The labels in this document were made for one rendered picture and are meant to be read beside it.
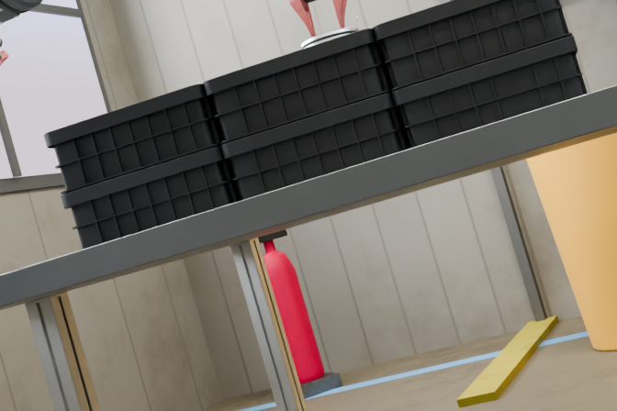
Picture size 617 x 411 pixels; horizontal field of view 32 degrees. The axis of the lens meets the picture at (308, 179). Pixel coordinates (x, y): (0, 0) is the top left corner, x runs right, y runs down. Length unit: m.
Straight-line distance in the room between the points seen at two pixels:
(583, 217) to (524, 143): 2.34
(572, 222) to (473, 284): 1.12
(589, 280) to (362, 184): 2.39
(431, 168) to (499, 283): 3.37
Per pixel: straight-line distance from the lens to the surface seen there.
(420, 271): 4.62
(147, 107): 1.85
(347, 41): 1.77
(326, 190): 1.23
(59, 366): 2.14
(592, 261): 3.53
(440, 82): 1.74
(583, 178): 3.48
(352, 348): 4.77
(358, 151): 1.76
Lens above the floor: 0.65
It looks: 2 degrees up
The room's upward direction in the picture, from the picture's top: 16 degrees counter-clockwise
